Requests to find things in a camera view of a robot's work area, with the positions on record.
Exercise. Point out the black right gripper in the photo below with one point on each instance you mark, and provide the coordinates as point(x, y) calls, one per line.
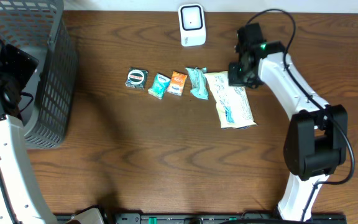
point(232, 78)

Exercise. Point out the green wipes packet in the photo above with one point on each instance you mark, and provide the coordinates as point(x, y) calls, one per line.
point(198, 82)

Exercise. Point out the white yellow snack bag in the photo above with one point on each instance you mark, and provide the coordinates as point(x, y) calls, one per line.
point(231, 102)

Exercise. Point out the orange tissue pack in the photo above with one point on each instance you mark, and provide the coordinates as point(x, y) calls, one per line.
point(177, 83)

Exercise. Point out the teal Kleenex tissue pack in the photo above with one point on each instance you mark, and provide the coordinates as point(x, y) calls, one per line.
point(159, 86)

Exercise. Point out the green round-label packet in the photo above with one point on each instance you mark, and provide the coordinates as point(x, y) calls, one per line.
point(137, 78)

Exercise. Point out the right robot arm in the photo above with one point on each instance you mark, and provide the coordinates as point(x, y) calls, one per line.
point(315, 144)

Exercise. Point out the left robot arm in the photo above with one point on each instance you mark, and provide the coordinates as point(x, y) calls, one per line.
point(21, 200)

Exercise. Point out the white barcode scanner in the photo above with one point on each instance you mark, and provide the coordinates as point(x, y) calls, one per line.
point(192, 25)

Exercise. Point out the grey plastic mesh basket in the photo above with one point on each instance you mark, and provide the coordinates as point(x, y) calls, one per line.
point(37, 28)

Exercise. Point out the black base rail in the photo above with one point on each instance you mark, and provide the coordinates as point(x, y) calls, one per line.
point(247, 217)

